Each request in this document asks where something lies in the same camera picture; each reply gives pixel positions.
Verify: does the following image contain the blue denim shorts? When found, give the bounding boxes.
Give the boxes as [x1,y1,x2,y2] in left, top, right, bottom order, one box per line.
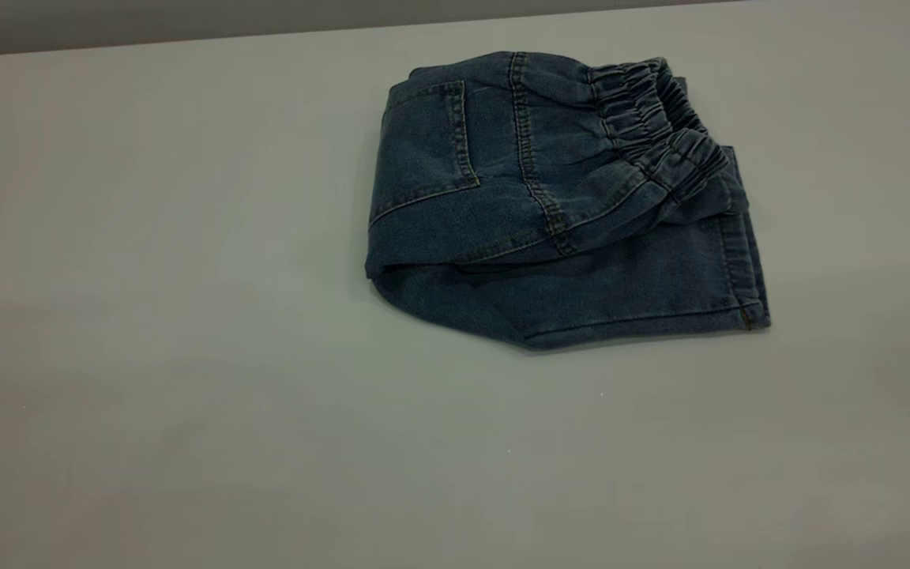
[364,50,772,351]

